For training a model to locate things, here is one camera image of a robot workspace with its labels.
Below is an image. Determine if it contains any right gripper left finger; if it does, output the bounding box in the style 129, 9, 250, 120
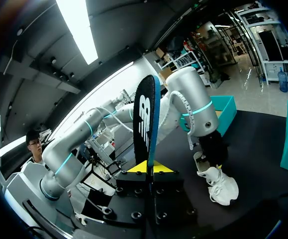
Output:
103, 160, 150, 225

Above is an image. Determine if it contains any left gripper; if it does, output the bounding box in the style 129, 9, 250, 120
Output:
197, 130, 229, 170

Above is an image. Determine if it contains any person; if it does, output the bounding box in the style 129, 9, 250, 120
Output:
21, 129, 47, 170

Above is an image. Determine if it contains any blue and black insole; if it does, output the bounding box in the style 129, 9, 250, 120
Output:
133, 74, 161, 168

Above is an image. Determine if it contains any white lace-up shoe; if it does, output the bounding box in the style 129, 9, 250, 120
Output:
192, 151, 239, 206

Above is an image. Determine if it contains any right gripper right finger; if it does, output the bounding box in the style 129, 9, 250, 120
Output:
152, 160, 198, 225

